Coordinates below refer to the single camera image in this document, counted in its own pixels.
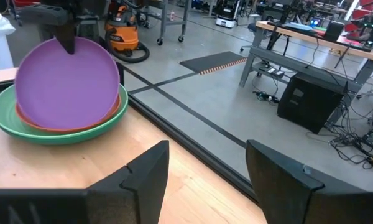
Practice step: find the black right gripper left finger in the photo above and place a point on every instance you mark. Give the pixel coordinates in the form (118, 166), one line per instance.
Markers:
(143, 186)

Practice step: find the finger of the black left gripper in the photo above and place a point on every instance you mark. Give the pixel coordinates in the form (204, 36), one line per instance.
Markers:
(66, 40)

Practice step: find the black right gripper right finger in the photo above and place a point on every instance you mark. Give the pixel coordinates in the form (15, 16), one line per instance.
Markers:
(298, 193)

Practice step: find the purple plastic plate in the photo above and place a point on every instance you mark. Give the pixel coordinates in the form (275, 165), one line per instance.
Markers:
(65, 87)

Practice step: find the red-orange plastic plate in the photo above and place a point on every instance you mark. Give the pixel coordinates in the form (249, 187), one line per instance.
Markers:
(113, 113)

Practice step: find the large green plastic plate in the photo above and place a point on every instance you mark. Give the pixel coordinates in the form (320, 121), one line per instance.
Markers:
(65, 140)

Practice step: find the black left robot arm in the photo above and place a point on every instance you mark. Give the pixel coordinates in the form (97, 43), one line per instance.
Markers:
(90, 18)

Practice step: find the orange shop vacuum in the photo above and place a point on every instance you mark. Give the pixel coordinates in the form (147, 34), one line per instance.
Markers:
(122, 34)

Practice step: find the black computer tower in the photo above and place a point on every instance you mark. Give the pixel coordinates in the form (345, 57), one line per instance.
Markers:
(311, 102)

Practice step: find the black power strip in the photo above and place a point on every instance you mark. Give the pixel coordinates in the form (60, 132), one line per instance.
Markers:
(267, 97)

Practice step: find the grey metal cart on casters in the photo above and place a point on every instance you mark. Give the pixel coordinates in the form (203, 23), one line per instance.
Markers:
(174, 21)

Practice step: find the black hazard-striped floor mat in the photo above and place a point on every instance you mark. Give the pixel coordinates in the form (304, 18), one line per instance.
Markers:
(211, 62)

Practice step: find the wooden workbench with grey legs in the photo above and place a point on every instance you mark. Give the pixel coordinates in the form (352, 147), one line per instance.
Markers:
(298, 35)

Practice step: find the white and black machine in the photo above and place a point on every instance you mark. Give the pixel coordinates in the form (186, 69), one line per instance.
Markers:
(227, 18)

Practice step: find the black speaker box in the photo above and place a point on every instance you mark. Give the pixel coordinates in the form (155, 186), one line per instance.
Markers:
(333, 31)

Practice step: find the grey laptop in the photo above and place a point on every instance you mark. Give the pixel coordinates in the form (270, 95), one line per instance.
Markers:
(296, 26)

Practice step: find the red plastic bins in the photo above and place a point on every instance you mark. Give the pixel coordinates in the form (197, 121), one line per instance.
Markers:
(360, 14)

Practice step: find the black aluminium table frame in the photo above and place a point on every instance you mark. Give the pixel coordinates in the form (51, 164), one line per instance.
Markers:
(189, 145)

